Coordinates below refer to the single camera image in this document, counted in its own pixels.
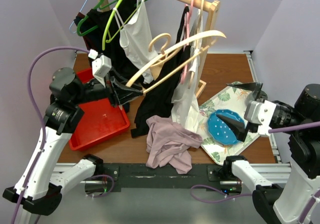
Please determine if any dark navy hanging garment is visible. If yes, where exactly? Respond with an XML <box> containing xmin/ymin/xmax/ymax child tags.
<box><xmin>74</xmin><ymin>0</ymin><xmax>146</xmax><ymax>114</ymax></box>

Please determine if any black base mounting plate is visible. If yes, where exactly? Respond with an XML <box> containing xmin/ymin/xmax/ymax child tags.
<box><xmin>85</xmin><ymin>163</ymin><xmax>242</xmax><ymax>194</ymax></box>

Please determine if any lime green hanger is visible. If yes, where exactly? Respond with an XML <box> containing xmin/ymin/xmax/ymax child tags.
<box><xmin>101</xmin><ymin>0</ymin><xmax>153</xmax><ymax>51</ymax></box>

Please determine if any dark green hanger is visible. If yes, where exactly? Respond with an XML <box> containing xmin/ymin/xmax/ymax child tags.
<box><xmin>76</xmin><ymin>0</ymin><xmax>126</xmax><ymax>37</ymax></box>

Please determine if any wooden clothes rack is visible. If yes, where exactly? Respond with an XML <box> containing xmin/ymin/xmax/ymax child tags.
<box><xmin>93</xmin><ymin>0</ymin><xmax>221</xmax><ymax>100</ymax></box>

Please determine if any light blue wire hanger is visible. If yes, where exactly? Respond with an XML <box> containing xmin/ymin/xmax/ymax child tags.
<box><xmin>68</xmin><ymin>0</ymin><xmax>111</xmax><ymax>34</ymax></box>

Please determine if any pink tank top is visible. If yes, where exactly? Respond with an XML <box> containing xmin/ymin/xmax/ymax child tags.
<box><xmin>145</xmin><ymin>115</ymin><xmax>203</xmax><ymax>175</ymax></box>

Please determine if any pink hanger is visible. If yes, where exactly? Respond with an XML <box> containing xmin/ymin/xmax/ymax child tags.
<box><xmin>180</xmin><ymin>0</ymin><xmax>194</xmax><ymax>84</ymax></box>

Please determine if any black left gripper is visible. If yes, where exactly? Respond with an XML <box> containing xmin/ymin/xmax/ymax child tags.
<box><xmin>72</xmin><ymin>65</ymin><xmax>144</xmax><ymax>108</ymax></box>

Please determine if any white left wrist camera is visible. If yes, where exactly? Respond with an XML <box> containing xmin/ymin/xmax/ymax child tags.
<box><xmin>92</xmin><ymin>54</ymin><xmax>112</xmax><ymax>84</ymax></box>

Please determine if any floral tray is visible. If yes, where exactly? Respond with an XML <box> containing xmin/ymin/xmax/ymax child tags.
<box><xmin>196</xmin><ymin>86</ymin><xmax>259</xmax><ymax>165</ymax></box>

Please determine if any white tank top left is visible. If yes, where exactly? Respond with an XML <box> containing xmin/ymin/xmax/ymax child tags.
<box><xmin>115</xmin><ymin>0</ymin><xmax>158</xmax><ymax>70</ymax></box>

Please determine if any blue dotted plate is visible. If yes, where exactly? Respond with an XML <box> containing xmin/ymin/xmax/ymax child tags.
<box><xmin>207</xmin><ymin>109</ymin><xmax>245</xmax><ymax>146</ymax></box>

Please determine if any white tank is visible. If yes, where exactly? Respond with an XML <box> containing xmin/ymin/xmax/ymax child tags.
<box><xmin>115</xmin><ymin>0</ymin><xmax>158</xmax><ymax>70</ymax></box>
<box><xmin>171</xmin><ymin>25</ymin><xmax>201</xmax><ymax>133</ymax></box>

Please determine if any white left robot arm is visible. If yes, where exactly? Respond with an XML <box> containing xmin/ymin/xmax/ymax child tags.
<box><xmin>2</xmin><ymin>67</ymin><xmax>143</xmax><ymax>216</ymax></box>

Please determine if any red plastic bin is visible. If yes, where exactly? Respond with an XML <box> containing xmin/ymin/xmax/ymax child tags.
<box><xmin>68</xmin><ymin>67</ymin><xmax>131</xmax><ymax>152</ymax></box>

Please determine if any black tank top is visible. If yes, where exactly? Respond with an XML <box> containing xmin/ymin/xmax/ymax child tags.
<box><xmin>131</xmin><ymin>5</ymin><xmax>198</xmax><ymax>139</ymax></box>

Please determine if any beige hanger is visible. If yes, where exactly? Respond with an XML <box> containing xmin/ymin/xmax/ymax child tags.
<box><xmin>187</xmin><ymin>0</ymin><xmax>205</xmax><ymax>91</ymax></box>
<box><xmin>126</xmin><ymin>30</ymin><xmax>227</xmax><ymax>95</ymax></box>

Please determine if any white tank top right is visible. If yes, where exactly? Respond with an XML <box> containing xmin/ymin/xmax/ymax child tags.
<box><xmin>171</xmin><ymin>25</ymin><xmax>201</xmax><ymax>133</ymax></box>

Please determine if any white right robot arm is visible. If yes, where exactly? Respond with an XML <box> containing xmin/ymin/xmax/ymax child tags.
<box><xmin>212</xmin><ymin>82</ymin><xmax>320</xmax><ymax>224</ymax></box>

